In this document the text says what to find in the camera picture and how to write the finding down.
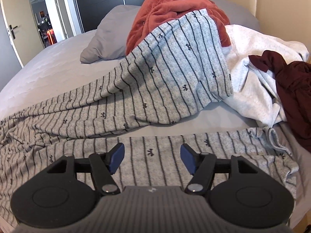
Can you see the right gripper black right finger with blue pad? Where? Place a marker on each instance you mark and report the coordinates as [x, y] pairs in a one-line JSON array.
[[236, 190]]

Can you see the grey pillow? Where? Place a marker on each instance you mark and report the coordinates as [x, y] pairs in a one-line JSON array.
[[110, 39]]

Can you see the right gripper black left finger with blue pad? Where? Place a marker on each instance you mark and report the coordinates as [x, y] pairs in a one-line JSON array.
[[67, 190]]

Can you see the bed with grey sheet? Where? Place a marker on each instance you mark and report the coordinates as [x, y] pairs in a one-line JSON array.
[[57, 70]]

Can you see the white garment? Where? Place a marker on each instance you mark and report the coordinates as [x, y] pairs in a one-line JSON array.
[[254, 91]]

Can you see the grey striped pyjama garment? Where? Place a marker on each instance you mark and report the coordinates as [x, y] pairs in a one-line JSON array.
[[173, 74]]

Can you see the cream open door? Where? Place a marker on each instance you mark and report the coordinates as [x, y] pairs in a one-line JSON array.
[[22, 29]]

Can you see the cream padded headboard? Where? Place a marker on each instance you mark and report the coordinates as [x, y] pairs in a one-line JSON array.
[[286, 19]]

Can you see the orange fleece blanket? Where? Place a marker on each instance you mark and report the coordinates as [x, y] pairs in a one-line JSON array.
[[153, 13]]

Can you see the dark maroon garment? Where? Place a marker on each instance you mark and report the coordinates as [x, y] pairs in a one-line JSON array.
[[293, 88]]

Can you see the orange stool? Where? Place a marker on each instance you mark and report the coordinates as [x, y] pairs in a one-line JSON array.
[[51, 37]]

